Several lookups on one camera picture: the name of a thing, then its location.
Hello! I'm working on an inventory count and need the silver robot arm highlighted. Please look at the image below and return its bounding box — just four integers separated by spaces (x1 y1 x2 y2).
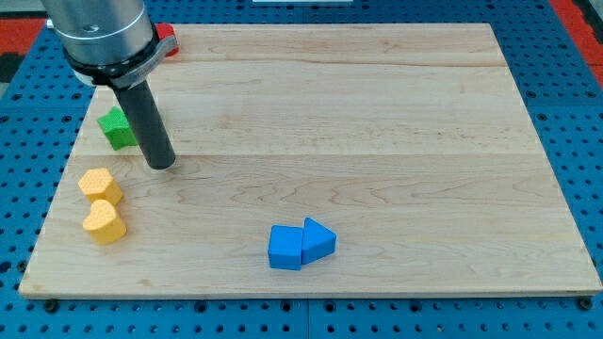
42 0 178 90

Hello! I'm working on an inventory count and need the blue triangle block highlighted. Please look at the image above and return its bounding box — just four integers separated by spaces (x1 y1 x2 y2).
301 218 337 265

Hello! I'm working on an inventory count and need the wooden board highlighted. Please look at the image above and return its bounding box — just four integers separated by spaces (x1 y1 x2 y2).
19 24 602 299

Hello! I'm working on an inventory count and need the blue cube block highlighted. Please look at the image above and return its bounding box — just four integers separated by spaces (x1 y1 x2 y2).
268 225 302 270

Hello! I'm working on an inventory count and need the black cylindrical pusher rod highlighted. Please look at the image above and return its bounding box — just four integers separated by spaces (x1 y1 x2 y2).
114 81 175 170

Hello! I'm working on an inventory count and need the green star block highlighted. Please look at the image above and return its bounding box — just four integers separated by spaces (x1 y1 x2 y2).
97 106 138 151

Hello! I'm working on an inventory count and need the red block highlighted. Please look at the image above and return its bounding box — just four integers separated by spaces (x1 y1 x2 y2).
155 23 179 57

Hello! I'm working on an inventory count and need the yellow heart block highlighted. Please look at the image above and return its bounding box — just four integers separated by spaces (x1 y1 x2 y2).
83 200 127 245

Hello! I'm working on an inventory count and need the yellow pentagon block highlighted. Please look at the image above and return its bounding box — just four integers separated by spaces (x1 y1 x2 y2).
78 168 123 205

